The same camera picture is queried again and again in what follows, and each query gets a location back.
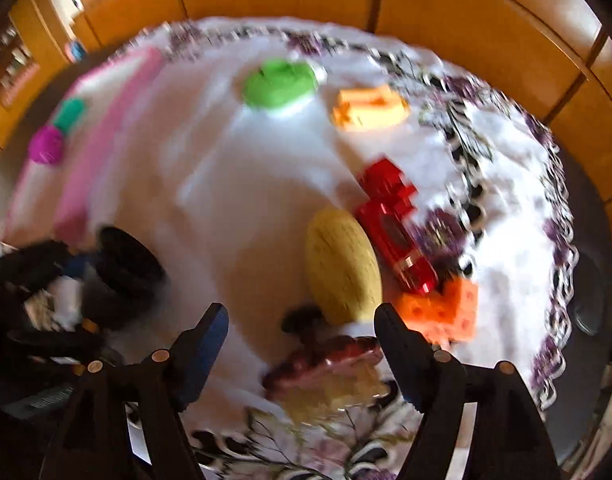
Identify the orange holed block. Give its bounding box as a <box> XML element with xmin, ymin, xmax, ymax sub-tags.
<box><xmin>394</xmin><ymin>277</ymin><xmax>479</xmax><ymax>345</ymax></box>

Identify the white floral embroidered tablecloth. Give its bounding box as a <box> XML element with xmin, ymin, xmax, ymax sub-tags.
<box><xmin>0</xmin><ymin>16</ymin><xmax>582</xmax><ymax>480</ymax></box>

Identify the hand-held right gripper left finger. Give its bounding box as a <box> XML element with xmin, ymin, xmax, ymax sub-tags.
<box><xmin>41</xmin><ymin>303</ymin><xmax>230</xmax><ymax>480</ymax></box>

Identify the orange plastic cutter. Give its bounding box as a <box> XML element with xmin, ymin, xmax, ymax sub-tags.
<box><xmin>331</xmin><ymin>85</ymin><xmax>411</xmax><ymax>133</ymax></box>

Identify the wooden wall shelf with items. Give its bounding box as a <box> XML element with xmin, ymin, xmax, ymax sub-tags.
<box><xmin>0</xmin><ymin>7</ymin><xmax>42</xmax><ymax>111</ymax></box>

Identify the pink shallow box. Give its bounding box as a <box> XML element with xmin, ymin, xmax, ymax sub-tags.
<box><xmin>3</xmin><ymin>45</ymin><xmax>167</xmax><ymax>252</ymax></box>

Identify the green round toy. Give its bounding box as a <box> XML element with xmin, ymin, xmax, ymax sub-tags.
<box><xmin>238</xmin><ymin>57</ymin><xmax>327</xmax><ymax>119</ymax></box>

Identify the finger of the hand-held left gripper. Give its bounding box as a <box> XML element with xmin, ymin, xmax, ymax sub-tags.
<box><xmin>0</xmin><ymin>239</ymin><xmax>94</xmax><ymax>288</ymax></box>
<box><xmin>8</xmin><ymin>321</ymin><xmax>107</xmax><ymax>362</ymax></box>

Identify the teal plastic press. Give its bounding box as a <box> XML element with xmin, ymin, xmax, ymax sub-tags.
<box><xmin>53</xmin><ymin>97</ymin><xmax>90</xmax><ymax>136</ymax></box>

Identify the brown fluted mould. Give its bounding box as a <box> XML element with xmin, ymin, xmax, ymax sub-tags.
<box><xmin>262</xmin><ymin>305</ymin><xmax>393</xmax><ymax>423</ymax></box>

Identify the yellow oval embossed mould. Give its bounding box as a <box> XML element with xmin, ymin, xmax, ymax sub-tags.
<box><xmin>305</xmin><ymin>207</ymin><xmax>385</xmax><ymax>326</ymax></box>

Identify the magenta plastic mould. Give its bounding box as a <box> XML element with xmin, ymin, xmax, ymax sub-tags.
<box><xmin>27</xmin><ymin>125</ymin><xmax>66</xmax><ymax>165</ymax></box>

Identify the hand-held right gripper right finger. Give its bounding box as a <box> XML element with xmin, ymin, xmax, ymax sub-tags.
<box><xmin>374</xmin><ymin>303</ymin><xmax>561</xmax><ymax>480</ymax></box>

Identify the red toy car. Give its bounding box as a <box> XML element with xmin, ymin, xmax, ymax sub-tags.
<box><xmin>354</xmin><ymin>158</ymin><xmax>453</xmax><ymax>295</ymax></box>

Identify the clear jar with black lid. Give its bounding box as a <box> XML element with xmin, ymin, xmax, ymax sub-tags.
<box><xmin>83</xmin><ymin>226</ymin><xmax>167</xmax><ymax>332</ymax></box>

